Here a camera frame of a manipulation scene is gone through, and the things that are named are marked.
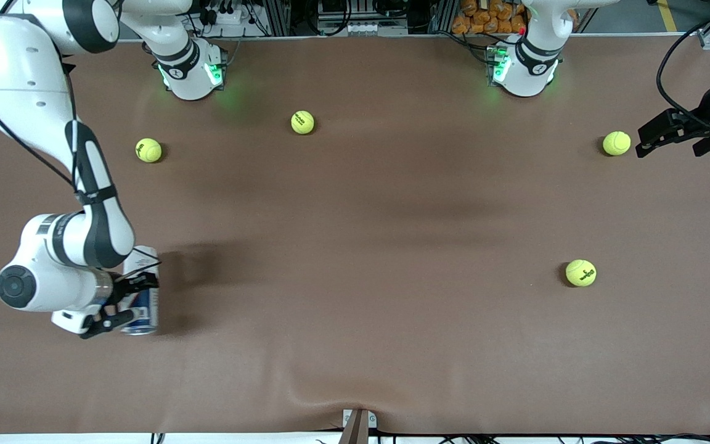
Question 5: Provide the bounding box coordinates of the white blue tennis ball can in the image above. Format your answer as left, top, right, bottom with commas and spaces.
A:
120, 246, 161, 336

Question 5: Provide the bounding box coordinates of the yellow tennis ball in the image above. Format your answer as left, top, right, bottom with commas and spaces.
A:
602, 131, 632, 157
135, 138, 163, 163
565, 259, 597, 287
290, 110, 316, 135

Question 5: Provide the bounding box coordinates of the bag of orange items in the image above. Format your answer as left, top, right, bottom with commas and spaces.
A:
452, 0, 529, 35

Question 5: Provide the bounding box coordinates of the brown table mat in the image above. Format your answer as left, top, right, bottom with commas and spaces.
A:
0, 34, 710, 435

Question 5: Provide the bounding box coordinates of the white power strip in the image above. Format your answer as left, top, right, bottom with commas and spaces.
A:
204, 5, 246, 27

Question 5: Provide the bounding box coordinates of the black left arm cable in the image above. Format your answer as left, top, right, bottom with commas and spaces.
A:
656, 5, 710, 133

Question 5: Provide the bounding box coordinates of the aluminium frame post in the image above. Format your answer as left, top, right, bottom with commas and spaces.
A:
428, 0, 457, 35
263, 0, 294, 36

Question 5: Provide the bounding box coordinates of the metal table edge bracket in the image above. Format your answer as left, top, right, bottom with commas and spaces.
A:
341, 408, 378, 444

